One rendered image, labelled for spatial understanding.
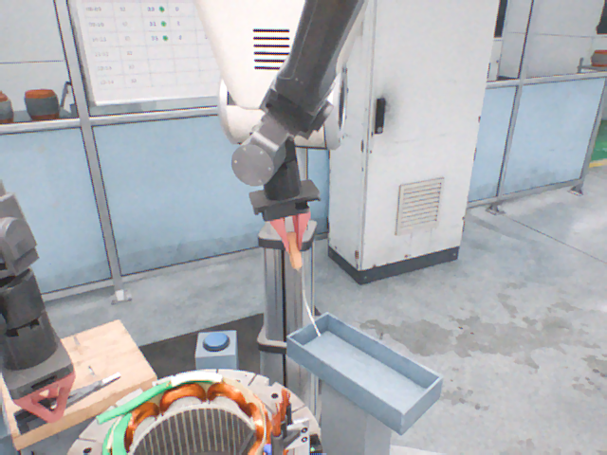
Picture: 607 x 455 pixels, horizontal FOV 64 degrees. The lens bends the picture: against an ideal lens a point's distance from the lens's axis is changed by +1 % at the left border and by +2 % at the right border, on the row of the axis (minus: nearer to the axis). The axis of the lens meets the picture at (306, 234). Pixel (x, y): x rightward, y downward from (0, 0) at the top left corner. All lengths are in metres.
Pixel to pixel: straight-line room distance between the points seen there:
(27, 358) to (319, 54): 0.46
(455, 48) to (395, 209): 0.94
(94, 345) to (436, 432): 1.59
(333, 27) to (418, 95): 2.32
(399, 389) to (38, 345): 0.53
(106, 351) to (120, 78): 1.93
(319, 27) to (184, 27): 2.23
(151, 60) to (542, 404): 2.44
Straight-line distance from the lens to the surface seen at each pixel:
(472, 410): 2.34
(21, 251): 0.57
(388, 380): 0.86
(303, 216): 0.71
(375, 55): 2.60
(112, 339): 0.93
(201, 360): 0.90
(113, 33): 2.65
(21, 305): 0.60
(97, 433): 0.73
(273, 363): 1.12
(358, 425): 0.87
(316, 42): 0.51
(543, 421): 2.40
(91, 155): 2.76
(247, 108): 0.85
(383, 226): 2.92
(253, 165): 0.62
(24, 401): 0.66
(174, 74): 2.71
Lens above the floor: 1.60
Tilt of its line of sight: 26 degrees down
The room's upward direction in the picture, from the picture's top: straight up
